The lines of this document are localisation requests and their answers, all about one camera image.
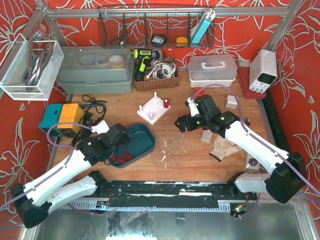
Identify large red spring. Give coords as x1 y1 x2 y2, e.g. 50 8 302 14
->
123 151 134 162
163 98 170 109

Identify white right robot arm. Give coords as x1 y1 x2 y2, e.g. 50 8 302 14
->
174 94 306 204

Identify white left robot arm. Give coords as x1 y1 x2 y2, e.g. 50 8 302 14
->
10 124 133 229

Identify translucent box with warning label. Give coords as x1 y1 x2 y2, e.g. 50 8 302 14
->
200 130 213 144

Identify teal plastic tray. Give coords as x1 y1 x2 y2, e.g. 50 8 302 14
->
110 123 156 168

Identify white cube power socket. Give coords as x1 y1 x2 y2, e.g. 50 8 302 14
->
225 95 238 110

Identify white work glove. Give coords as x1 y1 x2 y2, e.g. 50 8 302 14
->
209 135 242 162

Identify white plastic storage box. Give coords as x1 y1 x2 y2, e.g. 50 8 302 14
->
188 54 238 88

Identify wicker basket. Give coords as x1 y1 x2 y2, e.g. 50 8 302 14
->
132 69 180 92

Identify yellow teal soldering station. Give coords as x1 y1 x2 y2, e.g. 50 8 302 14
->
38 103 85 138

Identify small metal parts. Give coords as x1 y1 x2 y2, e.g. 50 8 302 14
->
245 157 265 174

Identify grey plastic toolbox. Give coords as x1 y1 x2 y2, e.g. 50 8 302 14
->
56 46 134 95

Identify white bench power supply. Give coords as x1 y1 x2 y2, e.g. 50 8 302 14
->
249 49 277 94

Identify clear acrylic bin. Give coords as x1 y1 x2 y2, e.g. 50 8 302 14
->
0 34 64 101

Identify black cable bundle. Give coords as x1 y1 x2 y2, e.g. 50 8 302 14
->
56 94 108 146

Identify white peg base plate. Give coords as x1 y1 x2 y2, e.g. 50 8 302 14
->
136 91 171 126

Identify white coiled cable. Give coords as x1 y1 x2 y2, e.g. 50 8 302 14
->
147 62 177 80

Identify black mounting rail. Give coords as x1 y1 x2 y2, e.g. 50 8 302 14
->
83 180 257 209

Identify green cordless drill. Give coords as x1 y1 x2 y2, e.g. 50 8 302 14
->
133 48 160 82

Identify black wire wall basket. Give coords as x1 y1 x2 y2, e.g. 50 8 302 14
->
98 3 215 48

